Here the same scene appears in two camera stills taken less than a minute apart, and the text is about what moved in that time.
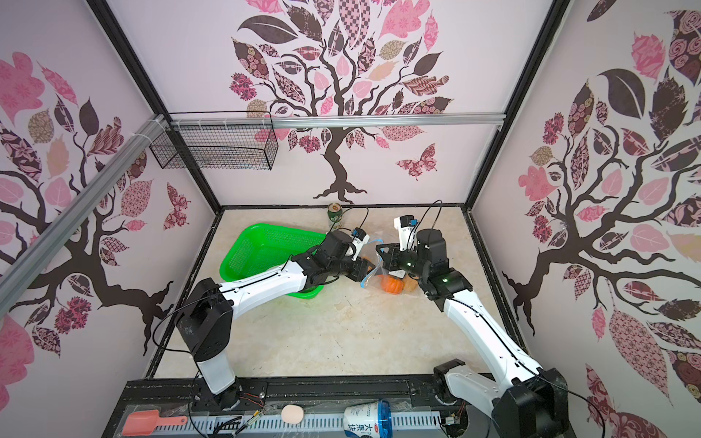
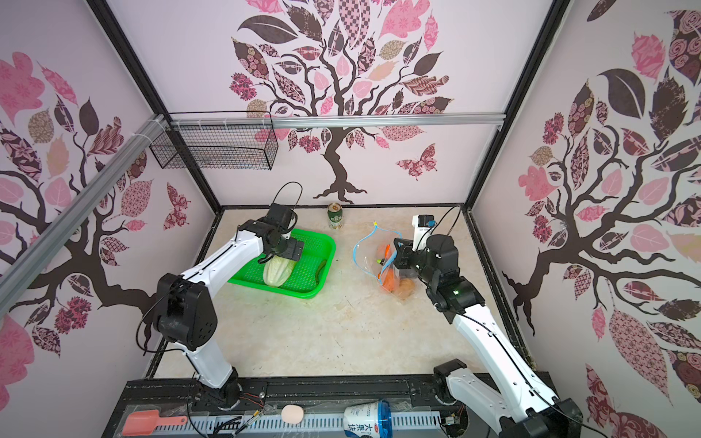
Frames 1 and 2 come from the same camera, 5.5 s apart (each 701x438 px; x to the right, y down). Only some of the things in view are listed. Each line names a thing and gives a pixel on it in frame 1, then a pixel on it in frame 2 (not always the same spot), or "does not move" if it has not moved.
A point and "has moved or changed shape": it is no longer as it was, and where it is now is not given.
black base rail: x=306 y=407 does not move
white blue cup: x=371 y=420 does not move
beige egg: x=292 y=414 does not move
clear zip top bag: x=386 y=283 has moved or changed shape
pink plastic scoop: x=141 y=423 does not move
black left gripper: x=360 y=269 -> x=292 y=251
